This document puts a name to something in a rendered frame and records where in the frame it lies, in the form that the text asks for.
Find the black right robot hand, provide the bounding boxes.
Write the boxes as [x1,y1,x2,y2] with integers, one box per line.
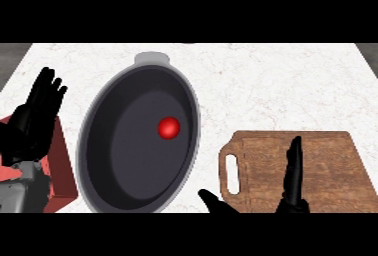
[196,135,311,214]

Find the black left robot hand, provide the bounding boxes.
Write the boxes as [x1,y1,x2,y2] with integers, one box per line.
[0,66,69,167]

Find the brown wooden cutting board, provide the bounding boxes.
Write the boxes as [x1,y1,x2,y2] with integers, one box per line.
[217,130,378,214]

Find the dark grey pot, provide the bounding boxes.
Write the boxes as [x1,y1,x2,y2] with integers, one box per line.
[75,51,202,214]

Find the red tomato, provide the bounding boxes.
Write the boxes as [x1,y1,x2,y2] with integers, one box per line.
[156,116,181,141]

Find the red box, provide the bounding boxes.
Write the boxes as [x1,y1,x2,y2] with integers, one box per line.
[0,114,79,214]

